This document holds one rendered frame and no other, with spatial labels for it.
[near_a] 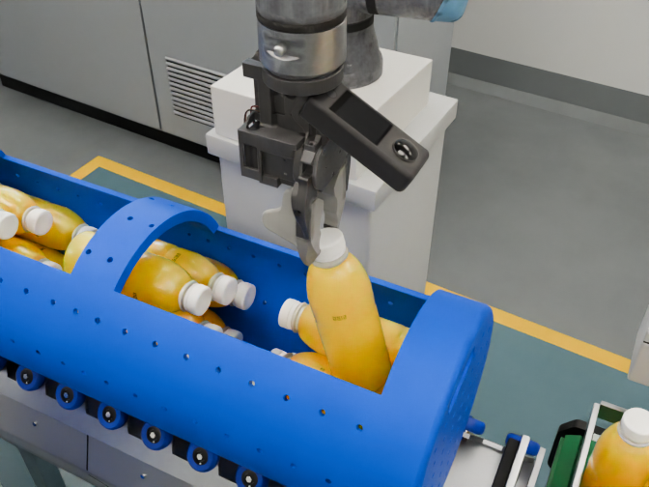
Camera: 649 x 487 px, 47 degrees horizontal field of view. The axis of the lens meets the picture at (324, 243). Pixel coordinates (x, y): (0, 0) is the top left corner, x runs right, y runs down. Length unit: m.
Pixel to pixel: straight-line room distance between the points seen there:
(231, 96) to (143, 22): 1.91
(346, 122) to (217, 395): 0.36
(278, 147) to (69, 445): 0.67
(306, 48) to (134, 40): 2.55
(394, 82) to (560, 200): 1.99
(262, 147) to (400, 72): 0.59
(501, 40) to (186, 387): 3.08
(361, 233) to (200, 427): 0.46
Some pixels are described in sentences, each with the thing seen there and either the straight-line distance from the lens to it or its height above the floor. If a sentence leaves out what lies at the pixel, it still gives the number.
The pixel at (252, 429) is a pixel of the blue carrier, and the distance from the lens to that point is 0.84.
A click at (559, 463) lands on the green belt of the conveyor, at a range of 1.15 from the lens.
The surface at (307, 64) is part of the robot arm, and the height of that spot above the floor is 1.53.
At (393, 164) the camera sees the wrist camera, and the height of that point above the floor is 1.45.
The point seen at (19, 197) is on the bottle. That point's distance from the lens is 1.20.
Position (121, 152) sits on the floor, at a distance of 3.38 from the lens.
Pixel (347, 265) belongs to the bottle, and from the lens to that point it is 0.76.
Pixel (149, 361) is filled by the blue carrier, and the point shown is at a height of 1.16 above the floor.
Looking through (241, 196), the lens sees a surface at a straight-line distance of 1.30.
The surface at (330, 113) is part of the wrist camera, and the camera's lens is 0.64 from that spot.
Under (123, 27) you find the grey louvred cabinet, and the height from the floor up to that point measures 0.54.
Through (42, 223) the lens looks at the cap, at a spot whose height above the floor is 1.12.
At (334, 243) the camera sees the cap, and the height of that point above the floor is 1.33.
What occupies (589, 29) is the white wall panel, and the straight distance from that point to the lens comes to 3.60.
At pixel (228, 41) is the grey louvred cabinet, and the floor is 0.61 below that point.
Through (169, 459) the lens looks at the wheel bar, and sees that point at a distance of 1.08.
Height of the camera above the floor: 1.82
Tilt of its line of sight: 41 degrees down
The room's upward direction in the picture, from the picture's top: straight up
